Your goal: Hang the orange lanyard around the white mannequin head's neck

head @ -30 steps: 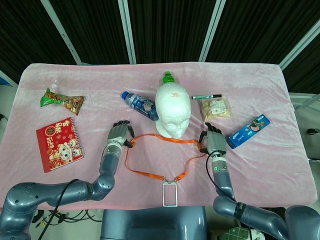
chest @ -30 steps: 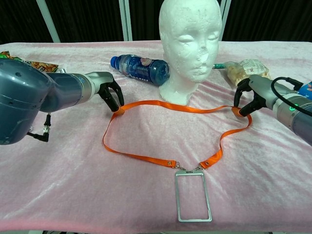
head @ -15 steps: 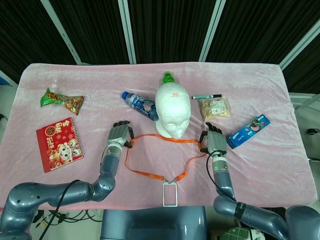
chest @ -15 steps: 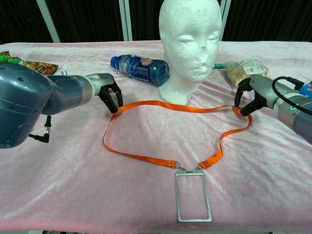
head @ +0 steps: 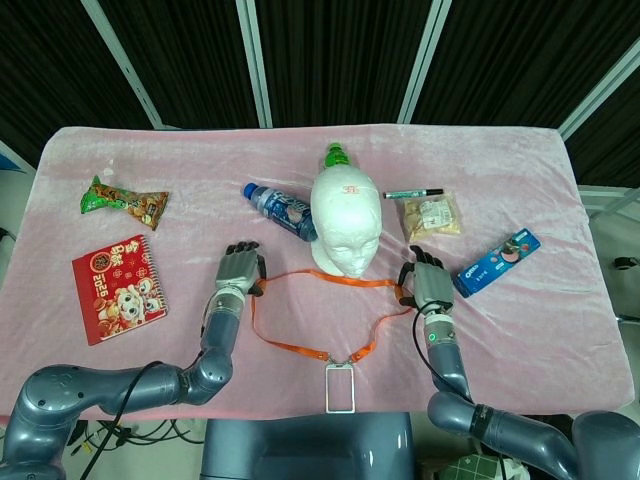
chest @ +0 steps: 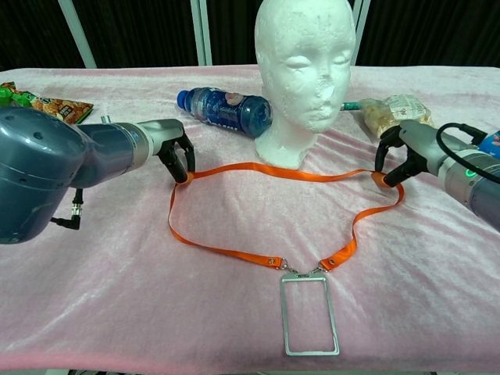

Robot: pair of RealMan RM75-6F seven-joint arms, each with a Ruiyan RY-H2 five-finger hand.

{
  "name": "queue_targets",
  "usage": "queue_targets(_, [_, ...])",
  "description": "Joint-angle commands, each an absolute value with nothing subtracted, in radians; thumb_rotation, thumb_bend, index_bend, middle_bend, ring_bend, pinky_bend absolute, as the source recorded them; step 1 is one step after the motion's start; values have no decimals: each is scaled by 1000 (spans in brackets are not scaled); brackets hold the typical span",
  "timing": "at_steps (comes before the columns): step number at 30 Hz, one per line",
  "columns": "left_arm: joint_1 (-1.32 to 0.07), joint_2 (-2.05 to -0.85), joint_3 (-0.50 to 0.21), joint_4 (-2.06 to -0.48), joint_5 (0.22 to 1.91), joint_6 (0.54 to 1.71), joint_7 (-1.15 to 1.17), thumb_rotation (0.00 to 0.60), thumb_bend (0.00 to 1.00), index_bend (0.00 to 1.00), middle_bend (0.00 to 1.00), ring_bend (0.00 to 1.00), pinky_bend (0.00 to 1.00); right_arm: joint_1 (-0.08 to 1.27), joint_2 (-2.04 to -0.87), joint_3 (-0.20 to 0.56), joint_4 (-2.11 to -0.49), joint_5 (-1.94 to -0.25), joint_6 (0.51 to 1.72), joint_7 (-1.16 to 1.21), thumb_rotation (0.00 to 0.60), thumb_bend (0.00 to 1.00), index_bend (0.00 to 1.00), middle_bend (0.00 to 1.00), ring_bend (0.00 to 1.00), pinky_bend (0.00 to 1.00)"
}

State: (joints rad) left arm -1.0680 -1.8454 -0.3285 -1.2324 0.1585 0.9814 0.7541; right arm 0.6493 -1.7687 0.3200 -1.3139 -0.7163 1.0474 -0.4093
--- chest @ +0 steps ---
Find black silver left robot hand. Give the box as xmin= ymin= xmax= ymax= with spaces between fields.
xmin=149 ymin=118 xmax=196 ymax=185

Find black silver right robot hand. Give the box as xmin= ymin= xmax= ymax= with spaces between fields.
xmin=370 ymin=119 xmax=451 ymax=189

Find orange lanyard strap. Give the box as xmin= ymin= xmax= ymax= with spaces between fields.
xmin=168 ymin=162 xmax=406 ymax=272

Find silver badge holder frame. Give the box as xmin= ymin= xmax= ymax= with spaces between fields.
xmin=273 ymin=259 xmax=341 ymax=357

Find white foam mannequin head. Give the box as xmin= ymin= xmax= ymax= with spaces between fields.
xmin=253 ymin=0 xmax=357 ymax=171

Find clear bag of snacks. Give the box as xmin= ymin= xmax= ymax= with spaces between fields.
xmin=359 ymin=95 xmax=434 ymax=138

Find blue drink bottle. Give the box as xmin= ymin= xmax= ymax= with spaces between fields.
xmin=177 ymin=87 xmax=273 ymax=138

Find blue Oreo cookie box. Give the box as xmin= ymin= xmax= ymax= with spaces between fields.
xmin=477 ymin=130 xmax=500 ymax=159

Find green orange snack bag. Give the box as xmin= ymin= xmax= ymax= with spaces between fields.
xmin=0 ymin=80 xmax=95 ymax=125

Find pink velvet table cloth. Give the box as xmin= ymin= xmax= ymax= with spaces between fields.
xmin=0 ymin=64 xmax=500 ymax=372

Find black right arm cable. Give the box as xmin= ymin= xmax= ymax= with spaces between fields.
xmin=435 ymin=123 xmax=500 ymax=173

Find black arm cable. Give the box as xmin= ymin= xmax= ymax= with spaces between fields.
xmin=50 ymin=187 xmax=85 ymax=231
xmin=435 ymin=123 xmax=500 ymax=173

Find white partition post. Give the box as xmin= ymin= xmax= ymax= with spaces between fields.
xmin=190 ymin=0 xmax=214 ymax=66
xmin=351 ymin=0 xmax=371 ymax=67
xmin=58 ymin=0 xmax=98 ymax=70

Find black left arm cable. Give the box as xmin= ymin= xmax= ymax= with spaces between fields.
xmin=50 ymin=187 xmax=85 ymax=231

